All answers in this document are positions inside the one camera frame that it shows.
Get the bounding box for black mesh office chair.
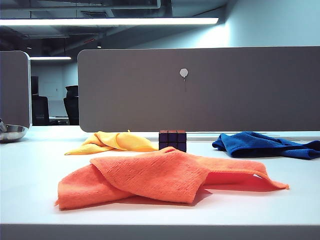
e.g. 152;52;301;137
62;85;80;126

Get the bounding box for orange microfiber rag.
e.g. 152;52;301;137
54;146;290;210

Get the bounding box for wide grey desk partition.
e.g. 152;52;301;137
76;46;320;133

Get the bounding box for long ceiling light strip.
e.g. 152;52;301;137
0;17;220;27

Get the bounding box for yellow microfiber rag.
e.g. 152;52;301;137
63;129;160;156

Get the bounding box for stainless steel bowl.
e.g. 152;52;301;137
0;118;28;144

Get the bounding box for black padded office chair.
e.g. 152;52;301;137
31;94;50;126

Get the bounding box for blue microfiber rag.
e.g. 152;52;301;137
211;130;320;160

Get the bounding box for short ceiling light strip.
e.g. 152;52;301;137
29;56;72;61

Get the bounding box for round grey adhesive hook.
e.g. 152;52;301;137
179;67;189;92

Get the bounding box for narrow grey desk partition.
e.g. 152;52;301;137
0;50;33;129

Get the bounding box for dark Rubik's cube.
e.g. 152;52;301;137
158;129;188;153

